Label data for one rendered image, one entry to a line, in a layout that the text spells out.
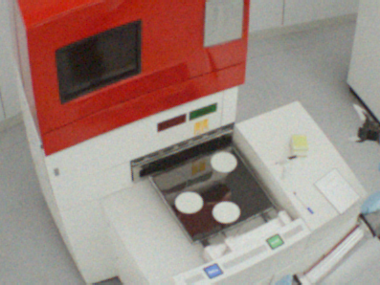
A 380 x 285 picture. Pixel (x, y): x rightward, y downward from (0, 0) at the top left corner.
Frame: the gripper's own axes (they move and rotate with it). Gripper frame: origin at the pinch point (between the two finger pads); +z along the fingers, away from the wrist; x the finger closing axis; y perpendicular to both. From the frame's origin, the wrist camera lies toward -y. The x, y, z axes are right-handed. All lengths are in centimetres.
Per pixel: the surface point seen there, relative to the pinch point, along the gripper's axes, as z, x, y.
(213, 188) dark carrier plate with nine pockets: 34, -38, -38
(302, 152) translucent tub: 14.8, -18.6, -11.1
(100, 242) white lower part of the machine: 75, -83, -59
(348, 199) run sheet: -13.8, -29.3, -5.2
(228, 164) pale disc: 39, -31, -28
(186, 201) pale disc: 36, -43, -49
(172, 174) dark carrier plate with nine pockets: 49, -37, -46
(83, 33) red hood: 35, 20, -108
